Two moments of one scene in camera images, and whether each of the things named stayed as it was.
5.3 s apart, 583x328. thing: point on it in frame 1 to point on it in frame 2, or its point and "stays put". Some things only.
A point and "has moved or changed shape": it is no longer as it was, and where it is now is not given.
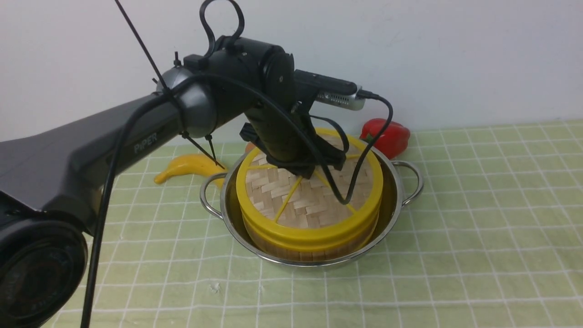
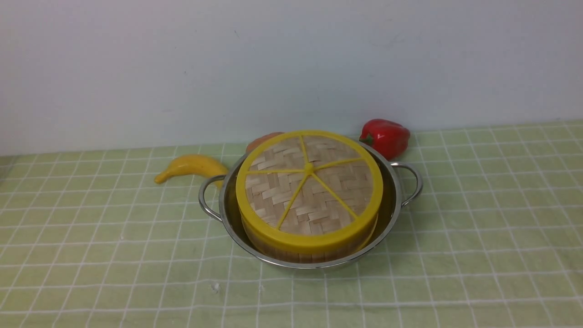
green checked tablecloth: [495, 240] stays put
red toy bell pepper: [393, 142] stays put
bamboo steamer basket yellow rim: [288, 243] has moved or changed shape
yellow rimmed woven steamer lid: [284, 209] stays put
